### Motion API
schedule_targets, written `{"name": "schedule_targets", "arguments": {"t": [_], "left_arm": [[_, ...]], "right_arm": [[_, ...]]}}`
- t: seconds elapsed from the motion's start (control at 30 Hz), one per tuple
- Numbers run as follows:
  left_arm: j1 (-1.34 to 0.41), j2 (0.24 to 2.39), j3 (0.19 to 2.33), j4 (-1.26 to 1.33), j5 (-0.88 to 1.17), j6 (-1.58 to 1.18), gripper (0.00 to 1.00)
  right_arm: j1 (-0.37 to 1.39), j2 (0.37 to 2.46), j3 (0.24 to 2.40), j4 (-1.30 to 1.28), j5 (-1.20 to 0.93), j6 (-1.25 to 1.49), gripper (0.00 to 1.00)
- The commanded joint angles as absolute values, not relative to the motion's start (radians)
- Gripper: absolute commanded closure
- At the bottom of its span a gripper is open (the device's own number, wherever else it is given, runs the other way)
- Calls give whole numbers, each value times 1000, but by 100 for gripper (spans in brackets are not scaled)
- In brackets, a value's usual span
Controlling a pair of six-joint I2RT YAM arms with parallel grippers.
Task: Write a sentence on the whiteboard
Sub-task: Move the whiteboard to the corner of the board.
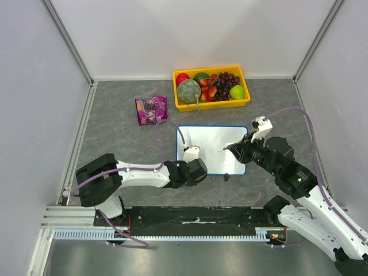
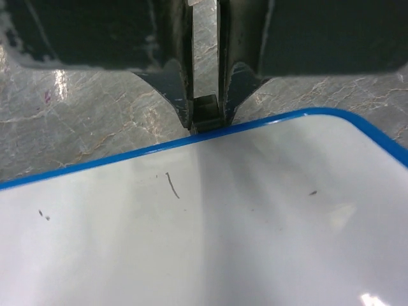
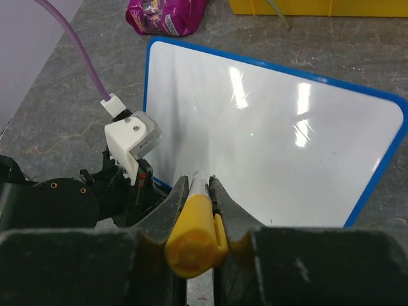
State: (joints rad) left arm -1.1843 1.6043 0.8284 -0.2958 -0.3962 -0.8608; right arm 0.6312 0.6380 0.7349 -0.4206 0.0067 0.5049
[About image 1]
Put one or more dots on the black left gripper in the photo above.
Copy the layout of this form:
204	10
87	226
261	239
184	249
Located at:
192	183

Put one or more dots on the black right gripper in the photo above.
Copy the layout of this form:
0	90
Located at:
241	149

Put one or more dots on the blue framed whiteboard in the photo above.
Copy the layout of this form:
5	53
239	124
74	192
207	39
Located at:
210	139

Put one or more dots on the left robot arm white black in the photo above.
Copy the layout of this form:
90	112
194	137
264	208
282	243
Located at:
99	180

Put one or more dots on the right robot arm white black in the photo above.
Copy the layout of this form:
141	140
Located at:
333	231

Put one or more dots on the green pear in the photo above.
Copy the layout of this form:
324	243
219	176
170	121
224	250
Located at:
237	92

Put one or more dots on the yellow plastic fruit bin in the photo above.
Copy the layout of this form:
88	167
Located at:
234	69

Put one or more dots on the red cherry cluster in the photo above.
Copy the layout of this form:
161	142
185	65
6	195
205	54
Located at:
208	88

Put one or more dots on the purple grape bunch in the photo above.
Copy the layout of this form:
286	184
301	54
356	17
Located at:
224	82

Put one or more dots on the purple snack bag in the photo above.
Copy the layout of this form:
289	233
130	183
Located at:
150	110

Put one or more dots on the green netted melon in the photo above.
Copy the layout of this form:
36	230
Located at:
189	91

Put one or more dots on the dark green round fruit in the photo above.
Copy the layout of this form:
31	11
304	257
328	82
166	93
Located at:
201	75

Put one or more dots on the red apple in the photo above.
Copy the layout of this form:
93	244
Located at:
181	77

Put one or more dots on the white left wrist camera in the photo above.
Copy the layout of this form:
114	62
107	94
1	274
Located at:
190	153

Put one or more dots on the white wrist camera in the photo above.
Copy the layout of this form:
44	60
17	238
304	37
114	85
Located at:
190	153
262	127

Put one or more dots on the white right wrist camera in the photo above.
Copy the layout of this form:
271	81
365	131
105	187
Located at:
262	127

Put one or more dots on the white slotted cable duct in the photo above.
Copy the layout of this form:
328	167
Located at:
251	235

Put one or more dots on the right aluminium frame post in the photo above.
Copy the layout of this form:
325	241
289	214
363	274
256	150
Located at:
322	31

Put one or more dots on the aluminium frame post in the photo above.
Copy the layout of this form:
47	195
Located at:
322	31
58	23

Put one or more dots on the left aluminium frame post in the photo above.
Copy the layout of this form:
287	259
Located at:
58	23

